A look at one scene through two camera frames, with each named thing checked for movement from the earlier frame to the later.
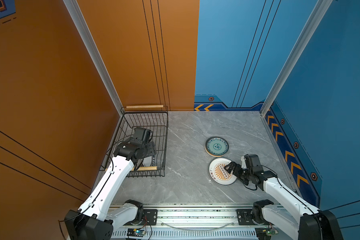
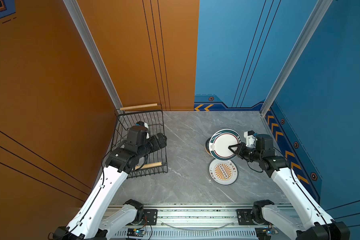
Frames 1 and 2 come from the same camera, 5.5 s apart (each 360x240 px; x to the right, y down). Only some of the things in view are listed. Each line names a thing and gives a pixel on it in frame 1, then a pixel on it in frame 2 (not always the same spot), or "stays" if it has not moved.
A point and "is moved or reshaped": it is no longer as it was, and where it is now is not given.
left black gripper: (152, 148) → (156, 145)
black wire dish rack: (153, 117) is moved or reshaped
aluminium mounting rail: (197, 222) stays
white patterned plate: (218, 174) stays
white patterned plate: (147, 161) → (220, 142)
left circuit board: (136, 232) stays
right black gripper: (237, 167) → (240, 147)
